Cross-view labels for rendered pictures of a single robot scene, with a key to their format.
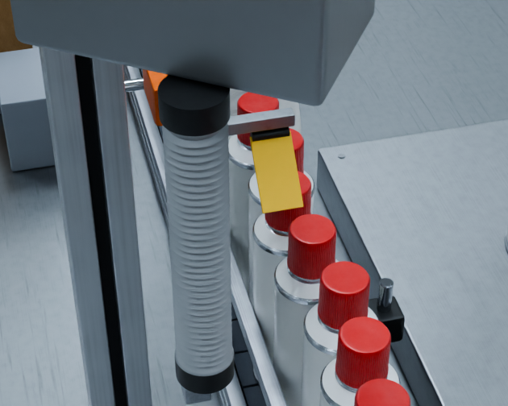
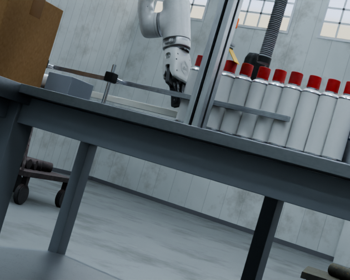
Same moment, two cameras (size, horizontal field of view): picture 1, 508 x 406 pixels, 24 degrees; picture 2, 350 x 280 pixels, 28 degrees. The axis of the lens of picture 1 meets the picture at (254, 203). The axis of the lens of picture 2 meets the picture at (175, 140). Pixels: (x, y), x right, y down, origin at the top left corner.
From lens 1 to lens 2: 1.76 m
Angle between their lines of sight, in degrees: 57
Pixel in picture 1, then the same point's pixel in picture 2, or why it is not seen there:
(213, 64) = not seen: outside the picture
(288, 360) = (238, 101)
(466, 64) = not seen: hidden behind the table
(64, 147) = (232, 9)
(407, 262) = not seen: hidden behind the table
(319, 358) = (261, 86)
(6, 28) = (39, 72)
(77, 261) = (221, 44)
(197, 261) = (278, 24)
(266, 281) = (225, 87)
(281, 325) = (239, 90)
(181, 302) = (271, 35)
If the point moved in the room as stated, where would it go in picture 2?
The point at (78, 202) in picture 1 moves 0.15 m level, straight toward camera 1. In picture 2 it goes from (228, 26) to (277, 32)
